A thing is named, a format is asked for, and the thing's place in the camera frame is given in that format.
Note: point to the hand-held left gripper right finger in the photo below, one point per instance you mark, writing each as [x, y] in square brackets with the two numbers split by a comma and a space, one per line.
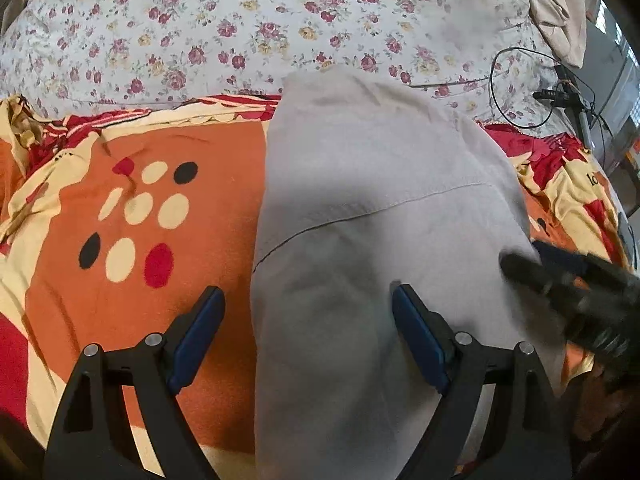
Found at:
[419, 332]

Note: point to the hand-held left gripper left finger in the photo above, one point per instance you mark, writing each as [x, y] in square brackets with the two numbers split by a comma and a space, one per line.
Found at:
[197, 332]

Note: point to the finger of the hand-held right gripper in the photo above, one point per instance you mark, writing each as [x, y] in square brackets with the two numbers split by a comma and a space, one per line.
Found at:
[525, 272]
[562, 260]

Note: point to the beige pants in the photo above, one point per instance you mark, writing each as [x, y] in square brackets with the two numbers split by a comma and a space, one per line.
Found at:
[360, 200]

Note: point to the orange red yellow dotted blanket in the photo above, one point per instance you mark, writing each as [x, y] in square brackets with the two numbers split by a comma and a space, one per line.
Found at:
[150, 220]

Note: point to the beige crumpled cloth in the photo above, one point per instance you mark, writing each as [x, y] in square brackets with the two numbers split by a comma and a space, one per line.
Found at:
[560, 10]

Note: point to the white floral quilt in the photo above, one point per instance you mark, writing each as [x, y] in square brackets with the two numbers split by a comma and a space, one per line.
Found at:
[250, 20]

